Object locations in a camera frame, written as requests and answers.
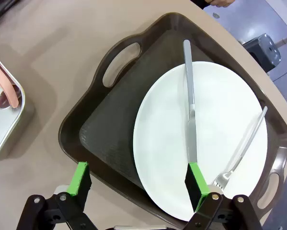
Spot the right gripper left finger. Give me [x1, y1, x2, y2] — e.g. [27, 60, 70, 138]
[16, 161, 98, 230]

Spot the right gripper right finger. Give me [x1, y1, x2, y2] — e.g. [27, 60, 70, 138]
[185, 162, 263, 230]

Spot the silver fork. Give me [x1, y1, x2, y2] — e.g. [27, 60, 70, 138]
[212, 106, 268, 193]

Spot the brown plastic serving tray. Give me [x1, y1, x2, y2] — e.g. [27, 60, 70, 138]
[57, 12, 287, 230]

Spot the silver table knife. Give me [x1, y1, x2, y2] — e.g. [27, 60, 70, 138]
[183, 39, 199, 168]

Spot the white round dinner plate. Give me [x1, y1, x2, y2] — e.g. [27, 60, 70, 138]
[133, 61, 268, 222]

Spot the pink handled lint roller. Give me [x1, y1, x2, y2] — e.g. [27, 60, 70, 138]
[0, 43, 23, 110]

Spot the person left hand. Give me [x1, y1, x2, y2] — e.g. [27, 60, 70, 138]
[209, 0, 236, 8]

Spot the rectangular metal container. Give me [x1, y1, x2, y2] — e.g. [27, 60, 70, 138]
[0, 54, 26, 166]

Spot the black plastic stool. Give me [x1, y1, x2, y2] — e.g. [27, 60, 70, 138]
[242, 33, 282, 74]

